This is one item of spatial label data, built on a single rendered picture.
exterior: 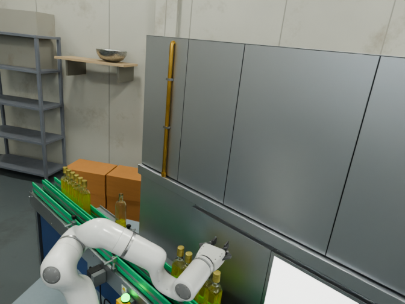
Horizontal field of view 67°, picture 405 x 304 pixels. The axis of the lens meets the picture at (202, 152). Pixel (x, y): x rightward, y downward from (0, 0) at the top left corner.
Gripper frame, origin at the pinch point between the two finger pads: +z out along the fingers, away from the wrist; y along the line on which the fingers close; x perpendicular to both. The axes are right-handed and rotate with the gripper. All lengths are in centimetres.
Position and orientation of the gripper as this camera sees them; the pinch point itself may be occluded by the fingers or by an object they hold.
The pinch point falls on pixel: (220, 243)
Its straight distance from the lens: 135.4
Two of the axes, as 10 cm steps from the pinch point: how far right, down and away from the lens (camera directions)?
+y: 8.9, 2.3, -4.0
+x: 1.0, -9.4, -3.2
